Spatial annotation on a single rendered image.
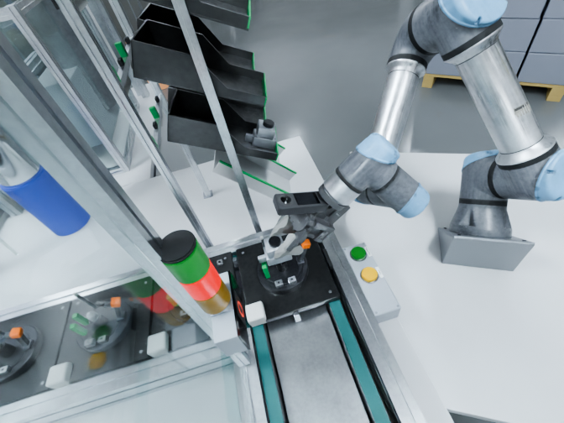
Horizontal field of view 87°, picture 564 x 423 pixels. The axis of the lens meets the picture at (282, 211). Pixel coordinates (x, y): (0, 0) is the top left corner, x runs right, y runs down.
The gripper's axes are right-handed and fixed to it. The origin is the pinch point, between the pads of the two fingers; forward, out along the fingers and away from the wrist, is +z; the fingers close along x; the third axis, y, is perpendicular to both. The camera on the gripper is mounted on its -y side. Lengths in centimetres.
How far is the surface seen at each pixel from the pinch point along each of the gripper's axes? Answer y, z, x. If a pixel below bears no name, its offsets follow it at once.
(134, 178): -19, 56, 78
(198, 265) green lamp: -27.9, -12.5, -20.9
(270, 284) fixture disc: 5.5, 9.6, -4.2
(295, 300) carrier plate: 10.4, 7.0, -9.4
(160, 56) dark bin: -36.7, -18.7, 23.2
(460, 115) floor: 211, -72, 160
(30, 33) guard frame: -67, 18, 85
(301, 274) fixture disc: 11.2, 3.2, -4.1
